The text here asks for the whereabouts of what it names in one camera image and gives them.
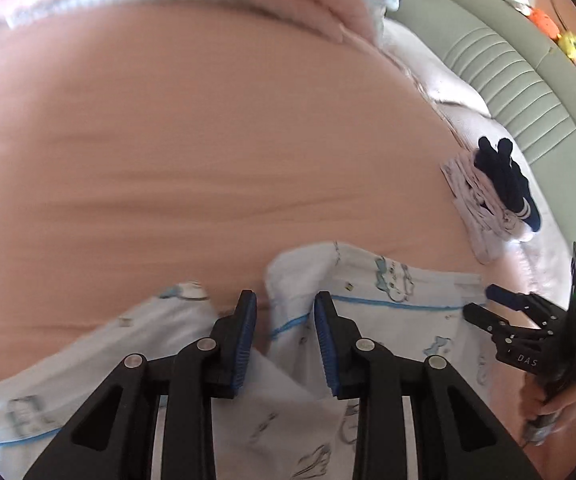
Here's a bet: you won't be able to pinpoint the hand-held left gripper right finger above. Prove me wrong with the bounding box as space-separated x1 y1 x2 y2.
314 291 543 480

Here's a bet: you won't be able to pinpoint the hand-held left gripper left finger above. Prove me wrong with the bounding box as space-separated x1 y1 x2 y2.
22 290 259 480

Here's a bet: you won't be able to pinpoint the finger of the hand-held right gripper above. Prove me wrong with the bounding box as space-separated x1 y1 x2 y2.
486 283 567 332
462 303 549 347

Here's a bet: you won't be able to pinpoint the white printed pajama pants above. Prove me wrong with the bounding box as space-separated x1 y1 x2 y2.
0 241 498 480

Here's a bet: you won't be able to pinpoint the person's right hand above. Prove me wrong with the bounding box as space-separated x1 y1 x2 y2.
525 375 576 443

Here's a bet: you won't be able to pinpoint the white striped folded garment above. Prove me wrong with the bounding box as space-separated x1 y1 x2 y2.
440 152 533 263

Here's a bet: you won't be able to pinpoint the navy blue folded garment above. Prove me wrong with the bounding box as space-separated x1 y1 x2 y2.
472 136 542 233

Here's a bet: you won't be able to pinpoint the peach pink bed sheet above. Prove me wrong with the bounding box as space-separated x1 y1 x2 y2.
0 0 538 480

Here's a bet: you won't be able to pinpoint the green padded headboard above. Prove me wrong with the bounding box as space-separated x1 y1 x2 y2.
393 0 576 281

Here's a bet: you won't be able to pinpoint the orange plush toy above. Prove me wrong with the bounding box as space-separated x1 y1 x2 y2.
528 5 557 39

